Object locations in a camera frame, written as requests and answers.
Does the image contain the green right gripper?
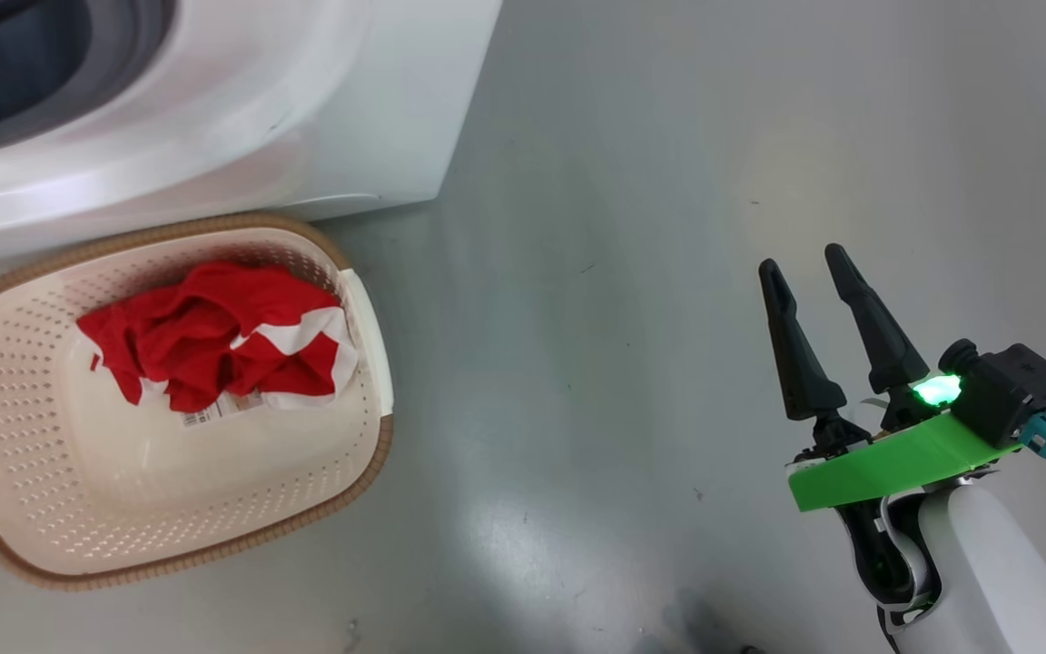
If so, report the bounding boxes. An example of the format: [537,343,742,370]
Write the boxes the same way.
[758,243,1023,628]

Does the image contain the cream perforated laundry basket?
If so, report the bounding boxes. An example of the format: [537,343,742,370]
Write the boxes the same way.
[0,213,395,592]

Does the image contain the red and white clothes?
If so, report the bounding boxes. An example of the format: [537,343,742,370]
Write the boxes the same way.
[76,262,359,428]

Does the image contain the white front-load washing machine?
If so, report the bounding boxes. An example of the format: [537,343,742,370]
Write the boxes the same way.
[0,0,504,292]

